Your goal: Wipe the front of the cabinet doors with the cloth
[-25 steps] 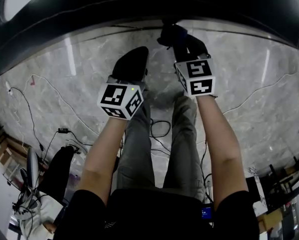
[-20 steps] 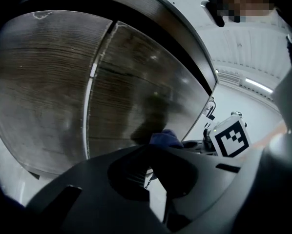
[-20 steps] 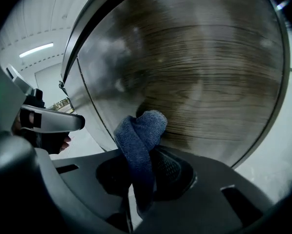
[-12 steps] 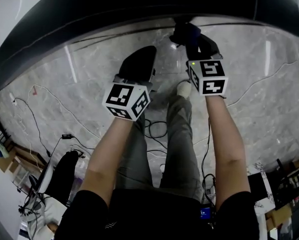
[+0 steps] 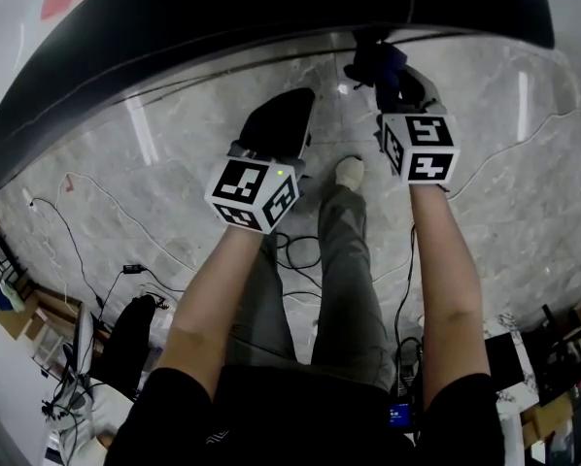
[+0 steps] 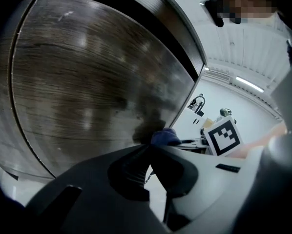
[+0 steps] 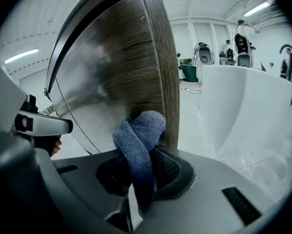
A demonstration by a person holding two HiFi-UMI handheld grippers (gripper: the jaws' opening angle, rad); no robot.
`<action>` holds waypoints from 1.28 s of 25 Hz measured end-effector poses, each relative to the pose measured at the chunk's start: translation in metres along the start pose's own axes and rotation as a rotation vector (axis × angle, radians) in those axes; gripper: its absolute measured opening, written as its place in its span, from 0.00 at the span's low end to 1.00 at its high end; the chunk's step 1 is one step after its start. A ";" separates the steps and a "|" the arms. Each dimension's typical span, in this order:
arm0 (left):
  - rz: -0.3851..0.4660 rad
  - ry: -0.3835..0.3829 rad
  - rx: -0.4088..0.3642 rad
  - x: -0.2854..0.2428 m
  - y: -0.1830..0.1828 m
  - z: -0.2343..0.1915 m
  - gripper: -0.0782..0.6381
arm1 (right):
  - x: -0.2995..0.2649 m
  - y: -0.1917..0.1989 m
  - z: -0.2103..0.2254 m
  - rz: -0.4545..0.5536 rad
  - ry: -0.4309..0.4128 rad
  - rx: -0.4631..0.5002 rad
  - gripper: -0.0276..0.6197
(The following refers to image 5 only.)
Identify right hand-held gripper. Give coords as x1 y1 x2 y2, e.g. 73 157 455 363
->
375 65 462 186

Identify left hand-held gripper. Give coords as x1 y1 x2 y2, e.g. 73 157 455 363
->
203 87 317 235

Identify blue cloth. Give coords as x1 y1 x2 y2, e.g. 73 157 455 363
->
343 41 410 92

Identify person's right forearm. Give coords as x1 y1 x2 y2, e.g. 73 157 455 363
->
409 182 491 407

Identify person's left forearm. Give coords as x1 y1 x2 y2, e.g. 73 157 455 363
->
152 223 262 400

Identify person's white right shoe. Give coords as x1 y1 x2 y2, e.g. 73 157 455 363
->
334 156 367 191

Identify person's grey trousers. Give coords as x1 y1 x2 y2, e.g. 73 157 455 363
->
224 182 396 392

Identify black square panel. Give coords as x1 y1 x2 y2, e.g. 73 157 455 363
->
484 332 524 390

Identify white sink basin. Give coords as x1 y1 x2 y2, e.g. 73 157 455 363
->
0 0 126 123

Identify person's black shirt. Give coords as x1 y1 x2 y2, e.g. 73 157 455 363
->
105 364 505 466

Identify black metal rack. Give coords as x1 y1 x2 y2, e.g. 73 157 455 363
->
532 283 581 407

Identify brown wooden furniture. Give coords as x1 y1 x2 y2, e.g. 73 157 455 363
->
0 283 112 358

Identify black device with blue screen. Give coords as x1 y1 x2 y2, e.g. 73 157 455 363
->
387 399 417 429

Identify cardboard box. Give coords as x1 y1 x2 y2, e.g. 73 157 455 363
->
521 398 576 450

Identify white floor cable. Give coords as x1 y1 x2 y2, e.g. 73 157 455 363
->
448 109 581 198

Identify black floor cable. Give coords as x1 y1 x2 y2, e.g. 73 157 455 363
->
275 233 324 281

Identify black cable with adapter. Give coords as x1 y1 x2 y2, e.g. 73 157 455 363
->
27 196 105 313

